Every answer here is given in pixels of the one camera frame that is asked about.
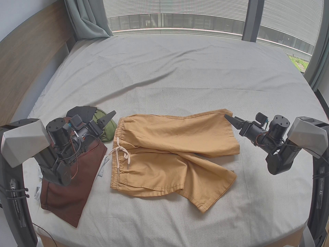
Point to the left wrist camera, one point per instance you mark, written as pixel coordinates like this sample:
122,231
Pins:
77,121

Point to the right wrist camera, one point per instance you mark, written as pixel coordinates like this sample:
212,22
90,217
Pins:
261,118

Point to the green garment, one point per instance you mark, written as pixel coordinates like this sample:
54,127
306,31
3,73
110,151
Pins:
109,134

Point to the tan shorts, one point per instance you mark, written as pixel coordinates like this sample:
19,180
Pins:
167,150

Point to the blue-green curtain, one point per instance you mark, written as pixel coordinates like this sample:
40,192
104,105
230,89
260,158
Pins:
84,14

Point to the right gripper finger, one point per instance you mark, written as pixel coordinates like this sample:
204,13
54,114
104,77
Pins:
242,122
236,126

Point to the bed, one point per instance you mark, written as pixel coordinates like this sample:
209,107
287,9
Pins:
205,73

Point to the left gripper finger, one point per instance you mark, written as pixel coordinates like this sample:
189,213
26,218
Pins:
100,123
107,123

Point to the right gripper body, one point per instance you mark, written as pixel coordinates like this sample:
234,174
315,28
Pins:
250,131

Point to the black garment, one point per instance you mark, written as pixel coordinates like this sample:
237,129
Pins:
82,111

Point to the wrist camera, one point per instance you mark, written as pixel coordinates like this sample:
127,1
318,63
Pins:
261,118
77,121

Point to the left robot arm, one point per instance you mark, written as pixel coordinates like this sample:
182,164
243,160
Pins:
23,140

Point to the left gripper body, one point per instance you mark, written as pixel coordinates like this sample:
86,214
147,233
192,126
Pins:
93,131

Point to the brown garment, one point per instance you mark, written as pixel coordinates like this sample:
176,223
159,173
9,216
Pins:
66,199

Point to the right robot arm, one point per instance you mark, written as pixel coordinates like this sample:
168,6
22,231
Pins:
305,135

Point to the window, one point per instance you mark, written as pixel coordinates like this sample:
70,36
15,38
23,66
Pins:
180,6

